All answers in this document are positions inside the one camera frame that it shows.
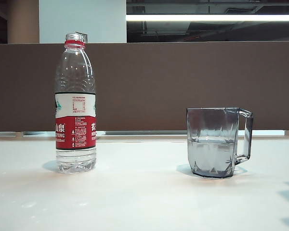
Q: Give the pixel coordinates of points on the clear red-labelled mineral water bottle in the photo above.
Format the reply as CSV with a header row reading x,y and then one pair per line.
x,y
75,130

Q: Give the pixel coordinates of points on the brown desk partition panel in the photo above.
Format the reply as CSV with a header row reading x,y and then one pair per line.
x,y
171,81

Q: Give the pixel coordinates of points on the white ceiling light strip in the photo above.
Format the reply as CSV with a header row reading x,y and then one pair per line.
x,y
207,17

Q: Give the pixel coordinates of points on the beige round pillar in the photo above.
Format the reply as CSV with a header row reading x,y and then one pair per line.
x,y
22,24

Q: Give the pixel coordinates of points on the small wall switch plate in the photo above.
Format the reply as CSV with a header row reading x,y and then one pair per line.
x,y
84,38

